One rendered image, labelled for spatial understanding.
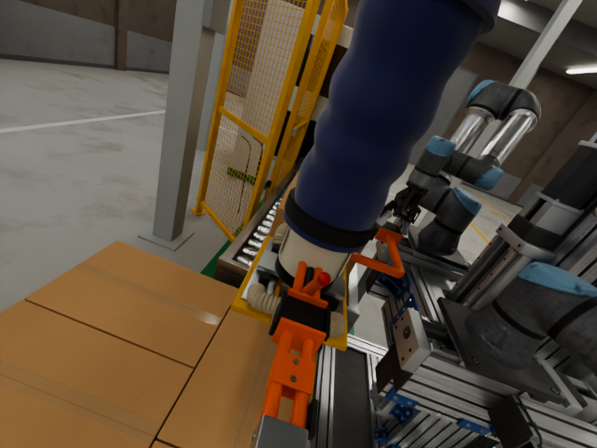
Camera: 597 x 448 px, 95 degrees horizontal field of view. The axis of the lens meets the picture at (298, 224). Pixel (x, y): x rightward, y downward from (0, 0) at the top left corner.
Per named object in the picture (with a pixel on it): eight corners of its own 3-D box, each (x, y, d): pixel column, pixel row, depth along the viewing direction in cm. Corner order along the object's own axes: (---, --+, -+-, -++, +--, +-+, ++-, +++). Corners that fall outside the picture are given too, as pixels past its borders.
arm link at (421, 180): (411, 165, 90) (433, 174, 91) (404, 178, 93) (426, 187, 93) (417, 172, 84) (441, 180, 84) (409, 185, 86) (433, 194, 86)
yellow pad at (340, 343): (317, 258, 94) (322, 246, 92) (344, 268, 95) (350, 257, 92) (305, 338, 64) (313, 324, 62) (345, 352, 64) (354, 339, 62)
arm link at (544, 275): (510, 294, 72) (549, 254, 65) (566, 339, 62) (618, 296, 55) (485, 296, 66) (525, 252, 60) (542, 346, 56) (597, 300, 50)
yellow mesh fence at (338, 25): (278, 194, 364) (341, 6, 268) (285, 197, 364) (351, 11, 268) (249, 235, 260) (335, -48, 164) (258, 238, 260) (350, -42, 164)
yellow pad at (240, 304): (265, 238, 94) (269, 226, 91) (292, 248, 94) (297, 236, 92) (228, 309, 64) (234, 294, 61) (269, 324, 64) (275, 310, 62)
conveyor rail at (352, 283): (344, 189, 342) (350, 176, 334) (348, 191, 342) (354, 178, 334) (332, 334, 137) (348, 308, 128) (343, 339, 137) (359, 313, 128)
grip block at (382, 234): (372, 228, 105) (378, 217, 103) (393, 236, 105) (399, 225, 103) (374, 238, 98) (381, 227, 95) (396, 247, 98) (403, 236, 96)
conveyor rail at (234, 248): (296, 171, 343) (300, 156, 334) (299, 172, 343) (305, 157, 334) (211, 285, 137) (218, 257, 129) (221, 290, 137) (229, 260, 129)
